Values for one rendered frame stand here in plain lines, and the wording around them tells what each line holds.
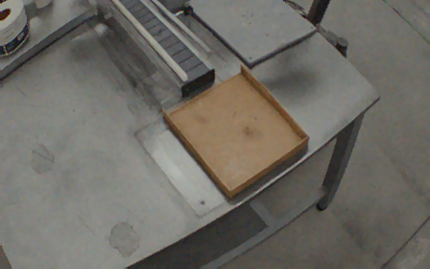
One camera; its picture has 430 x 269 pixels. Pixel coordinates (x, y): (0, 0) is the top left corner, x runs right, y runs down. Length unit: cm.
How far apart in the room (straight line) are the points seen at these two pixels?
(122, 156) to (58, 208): 28
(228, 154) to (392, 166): 125
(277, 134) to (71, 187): 60
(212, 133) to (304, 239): 92
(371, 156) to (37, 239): 171
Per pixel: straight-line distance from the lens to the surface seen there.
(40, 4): 186
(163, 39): 158
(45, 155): 149
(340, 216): 225
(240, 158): 137
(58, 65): 170
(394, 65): 288
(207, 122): 143
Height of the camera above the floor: 202
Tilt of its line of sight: 56 degrees down
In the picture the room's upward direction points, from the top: 3 degrees counter-clockwise
